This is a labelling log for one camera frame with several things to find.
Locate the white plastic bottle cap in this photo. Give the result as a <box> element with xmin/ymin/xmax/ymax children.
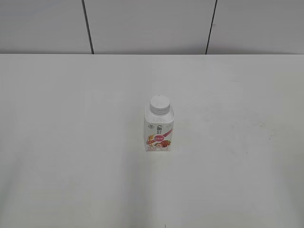
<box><xmin>150</xmin><ymin>95</ymin><xmax>171</xmax><ymax>115</ymax></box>

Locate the white strawberry yogurt bottle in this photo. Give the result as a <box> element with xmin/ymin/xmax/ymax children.
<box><xmin>143</xmin><ymin>105</ymin><xmax>174</xmax><ymax>152</ymax></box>

